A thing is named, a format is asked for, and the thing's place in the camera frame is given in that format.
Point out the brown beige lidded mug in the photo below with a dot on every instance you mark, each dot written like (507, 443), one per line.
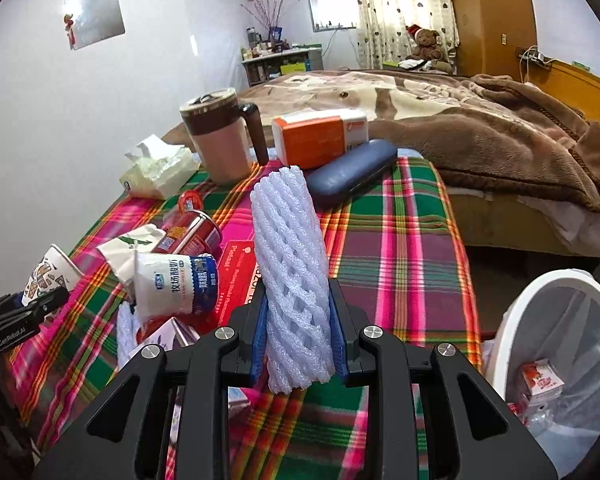
(222, 130)

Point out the soft pack of tissues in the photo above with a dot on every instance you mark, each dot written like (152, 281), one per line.
(158, 170)

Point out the red white carton in bin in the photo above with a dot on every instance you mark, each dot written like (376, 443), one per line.
(539, 382)

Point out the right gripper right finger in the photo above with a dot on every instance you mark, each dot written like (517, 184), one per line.
(470, 431)

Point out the plaid pink green tablecloth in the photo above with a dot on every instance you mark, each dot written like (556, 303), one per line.
(394, 250)

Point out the grey shelf with clutter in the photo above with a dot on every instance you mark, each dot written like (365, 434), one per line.
(267, 67)

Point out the orange wooden wardrobe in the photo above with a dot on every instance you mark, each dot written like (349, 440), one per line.
(493, 33)

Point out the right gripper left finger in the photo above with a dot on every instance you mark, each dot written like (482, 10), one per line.
(166, 399)

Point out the patterned paper cup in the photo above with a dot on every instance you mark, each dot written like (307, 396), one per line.
(54, 270)

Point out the small bright window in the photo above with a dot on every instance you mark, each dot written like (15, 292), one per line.
(334, 14)

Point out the white foam fruit net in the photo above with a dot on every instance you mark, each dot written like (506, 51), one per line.
(292, 260)

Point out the crumpled white wrapper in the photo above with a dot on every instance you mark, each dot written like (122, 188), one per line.
(119, 252)

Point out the brown fleece blanket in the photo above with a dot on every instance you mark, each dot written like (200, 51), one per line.
(491, 133)

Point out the silver wall poster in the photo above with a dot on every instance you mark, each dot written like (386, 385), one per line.
(90, 21)

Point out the orange white cardboard box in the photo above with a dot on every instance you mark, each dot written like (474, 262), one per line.
(314, 138)

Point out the wooden bed headboard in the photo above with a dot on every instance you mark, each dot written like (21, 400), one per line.
(570, 84)

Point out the dark blue glasses case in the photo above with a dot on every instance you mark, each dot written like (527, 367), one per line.
(332, 184)

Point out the white bed sheet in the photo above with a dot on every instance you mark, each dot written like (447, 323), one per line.
(577, 228)

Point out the red flat card box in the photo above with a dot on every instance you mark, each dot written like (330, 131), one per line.
(238, 273)

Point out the clear plastic bin liner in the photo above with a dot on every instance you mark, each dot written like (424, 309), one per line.
(562, 325)

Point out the patterned window curtain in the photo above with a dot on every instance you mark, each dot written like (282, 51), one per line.
(385, 31)

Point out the white round trash bin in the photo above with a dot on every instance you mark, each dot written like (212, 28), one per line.
(496, 368)

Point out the brown teddy bear santa hat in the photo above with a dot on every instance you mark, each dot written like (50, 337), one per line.
(427, 49)

